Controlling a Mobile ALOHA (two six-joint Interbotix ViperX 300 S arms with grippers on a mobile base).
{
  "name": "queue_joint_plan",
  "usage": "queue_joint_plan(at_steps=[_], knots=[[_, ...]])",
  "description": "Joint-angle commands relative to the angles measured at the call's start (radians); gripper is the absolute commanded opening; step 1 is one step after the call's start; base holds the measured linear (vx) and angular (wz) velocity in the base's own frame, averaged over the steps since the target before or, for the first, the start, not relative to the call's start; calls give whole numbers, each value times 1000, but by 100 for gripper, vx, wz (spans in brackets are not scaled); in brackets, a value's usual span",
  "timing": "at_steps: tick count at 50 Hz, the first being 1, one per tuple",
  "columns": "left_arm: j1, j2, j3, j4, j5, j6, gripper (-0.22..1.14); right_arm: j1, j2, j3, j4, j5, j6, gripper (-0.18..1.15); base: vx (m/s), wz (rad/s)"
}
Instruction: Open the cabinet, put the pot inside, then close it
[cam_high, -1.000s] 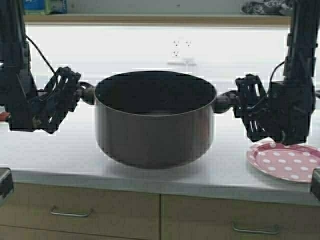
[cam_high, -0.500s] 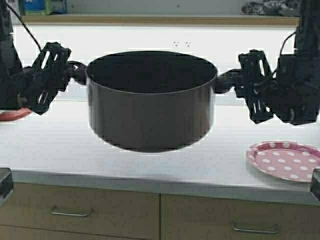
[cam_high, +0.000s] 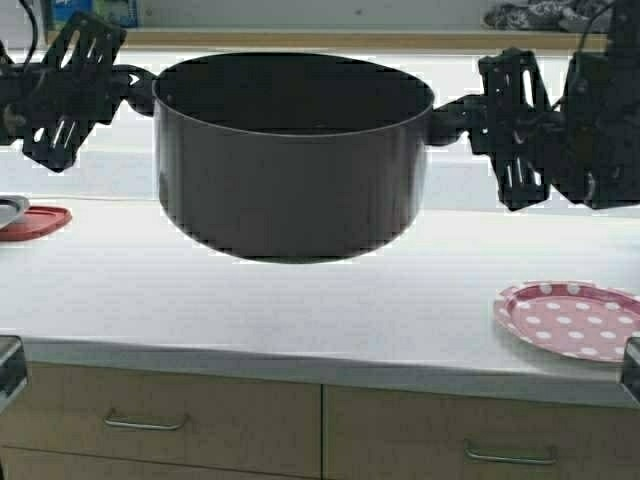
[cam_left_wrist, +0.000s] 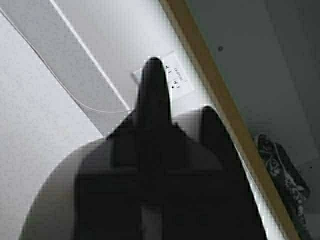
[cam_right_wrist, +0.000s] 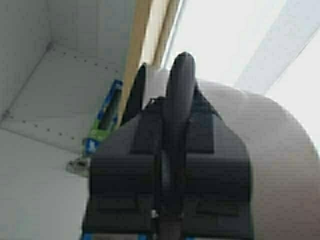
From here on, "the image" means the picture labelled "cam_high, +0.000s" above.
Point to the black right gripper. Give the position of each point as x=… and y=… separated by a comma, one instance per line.
x=599, y=166

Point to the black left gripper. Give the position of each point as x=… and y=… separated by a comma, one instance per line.
x=79, y=60

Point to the large grey cooking pot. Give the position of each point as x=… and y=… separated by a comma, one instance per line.
x=288, y=156

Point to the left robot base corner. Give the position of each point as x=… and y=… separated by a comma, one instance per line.
x=14, y=371

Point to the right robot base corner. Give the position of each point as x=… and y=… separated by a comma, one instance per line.
x=630, y=377

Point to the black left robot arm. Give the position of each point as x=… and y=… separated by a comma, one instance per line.
x=5, y=55

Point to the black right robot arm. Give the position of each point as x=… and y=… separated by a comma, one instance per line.
x=625, y=25

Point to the blue green box on shelf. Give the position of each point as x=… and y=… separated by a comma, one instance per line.
x=123, y=13

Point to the patterned cloth on shelf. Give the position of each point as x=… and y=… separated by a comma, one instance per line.
x=556, y=16

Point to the grey metal bowl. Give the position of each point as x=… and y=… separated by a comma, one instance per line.
x=13, y=207

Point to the red plastic lid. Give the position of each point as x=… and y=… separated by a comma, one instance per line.
x=37, y=222

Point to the pink polka dot plate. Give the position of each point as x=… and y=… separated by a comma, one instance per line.
x=578, y=320

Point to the right lower drawer front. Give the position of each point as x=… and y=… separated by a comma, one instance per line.
x=378, y=434

